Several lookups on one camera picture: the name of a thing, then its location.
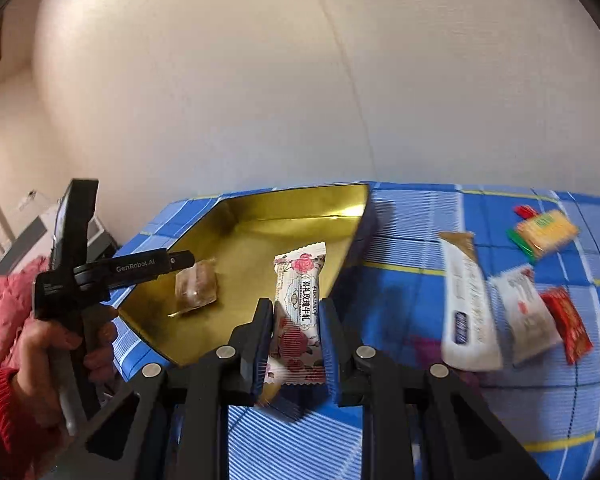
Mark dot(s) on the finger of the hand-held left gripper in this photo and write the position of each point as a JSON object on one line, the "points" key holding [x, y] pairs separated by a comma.
{"points": [[180, 261]]}

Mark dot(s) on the clear brown candy packet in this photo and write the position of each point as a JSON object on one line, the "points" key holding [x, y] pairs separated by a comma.
{"points": [[195, 287]]}

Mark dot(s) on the person's left hand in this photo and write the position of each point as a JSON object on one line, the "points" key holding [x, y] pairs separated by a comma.
{"points": [[40, 355]]}

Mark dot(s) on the rose print snack packet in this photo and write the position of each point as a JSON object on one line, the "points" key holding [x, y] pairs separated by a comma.
{"points": [[300, 300]]}

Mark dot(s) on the red snack packet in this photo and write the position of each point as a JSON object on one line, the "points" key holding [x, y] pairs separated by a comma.
{"points": [[572, 327]]}

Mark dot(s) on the grey and white furniture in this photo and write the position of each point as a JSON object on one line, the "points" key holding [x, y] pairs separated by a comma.
{"points": [[27, 232]]}

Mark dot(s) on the gold metal tin tray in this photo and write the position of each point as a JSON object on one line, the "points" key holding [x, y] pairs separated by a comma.
{"points": [[260, 230]]}

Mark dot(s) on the long white snack bar packet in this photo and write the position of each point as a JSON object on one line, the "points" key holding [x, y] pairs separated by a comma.
{"points": [[467, 310]]}

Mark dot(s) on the small red candy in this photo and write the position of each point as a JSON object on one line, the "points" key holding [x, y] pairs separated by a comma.
{"points": [[525, 211]]}

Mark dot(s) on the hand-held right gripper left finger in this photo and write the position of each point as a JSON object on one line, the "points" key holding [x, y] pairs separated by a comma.
{"points": [[263, 355]]}

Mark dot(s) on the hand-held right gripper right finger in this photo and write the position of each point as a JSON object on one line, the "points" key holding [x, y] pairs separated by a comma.
{"points": [[331, 355]]}

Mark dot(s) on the yellow cracker packet green ends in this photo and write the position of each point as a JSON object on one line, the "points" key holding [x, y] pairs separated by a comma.
{"points": [[545, 232]]}

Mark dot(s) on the blue plaid tablecloth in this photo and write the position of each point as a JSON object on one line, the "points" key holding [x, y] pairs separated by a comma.
{"points": [[410, 280]]}

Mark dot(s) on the white packet with red print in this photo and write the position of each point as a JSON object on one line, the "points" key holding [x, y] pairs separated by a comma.
{"points": [[522, 315]]}

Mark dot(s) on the pink quilted cloth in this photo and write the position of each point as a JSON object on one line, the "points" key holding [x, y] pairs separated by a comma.
{"points": [[7, 290]]}

